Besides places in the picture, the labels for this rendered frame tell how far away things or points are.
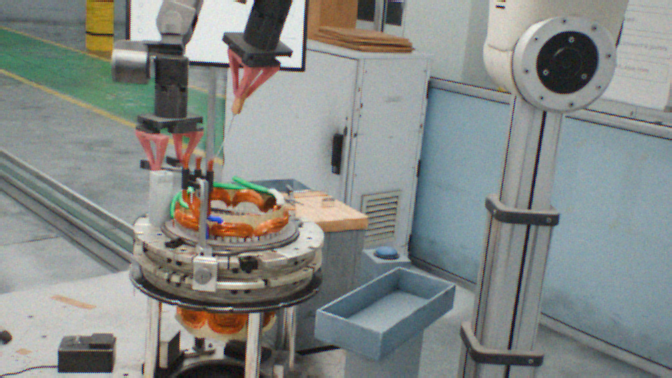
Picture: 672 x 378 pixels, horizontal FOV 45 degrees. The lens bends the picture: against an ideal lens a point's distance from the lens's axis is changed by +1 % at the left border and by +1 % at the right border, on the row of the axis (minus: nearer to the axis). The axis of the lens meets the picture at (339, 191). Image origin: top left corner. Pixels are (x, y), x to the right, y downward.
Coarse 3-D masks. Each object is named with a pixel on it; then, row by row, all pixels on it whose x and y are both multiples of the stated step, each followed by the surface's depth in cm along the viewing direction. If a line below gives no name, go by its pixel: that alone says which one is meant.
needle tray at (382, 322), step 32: (384, 288) 133; (416, 288) 135; (448, 288) 129; (320, 320) 116; (352, 320) 124; (384, 320) 125; (416, 320) 121; (352, 352) 124; (384, 352) 113; (416, 352) 127
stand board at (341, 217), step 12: (312, 204) 168; (336, 204) 170; (300, 216) 160; (312, 216) 160; (324, 216) 161; (336, 216) 162; (348, 216) 162; (360, 216) 163; (324, 228) 158; (336, 228) 160; (348, 228) 161; (360, 228) 163
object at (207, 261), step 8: (200, 256) 124; (208, 256) 124; (216, 256) 124; (200, 264) 123; (208, 264) 123; (216, 264) 123; (216, 272) 123; (216, 280) 124; (192, 288) 124; (200, 288) 124; (208, 288) 124
